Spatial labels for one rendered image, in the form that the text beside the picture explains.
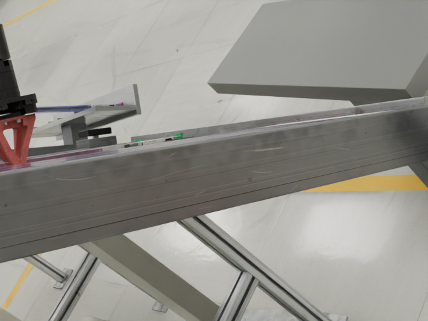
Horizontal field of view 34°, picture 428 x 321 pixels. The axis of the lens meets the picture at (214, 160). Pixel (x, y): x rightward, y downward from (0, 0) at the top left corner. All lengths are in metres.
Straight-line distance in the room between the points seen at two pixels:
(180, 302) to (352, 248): 0.49
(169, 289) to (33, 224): 1.16
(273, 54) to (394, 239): 0.61
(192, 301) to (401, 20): 0.83
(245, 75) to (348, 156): 0.80
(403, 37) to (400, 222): 0.72
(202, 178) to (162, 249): 1.91
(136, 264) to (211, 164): 1.02
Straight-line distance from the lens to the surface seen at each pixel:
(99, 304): 2.63
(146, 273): 1.62
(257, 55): 1.52
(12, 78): 1.02
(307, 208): 2.08
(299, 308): 1.67
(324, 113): 0.96
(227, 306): 1.55
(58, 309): 2.12
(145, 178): 0.56
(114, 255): 1.58
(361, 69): 1.24
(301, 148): 0.67
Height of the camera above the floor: 1.25
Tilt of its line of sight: 29 degrees down
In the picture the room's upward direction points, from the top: 48 degrees counter-clockwise
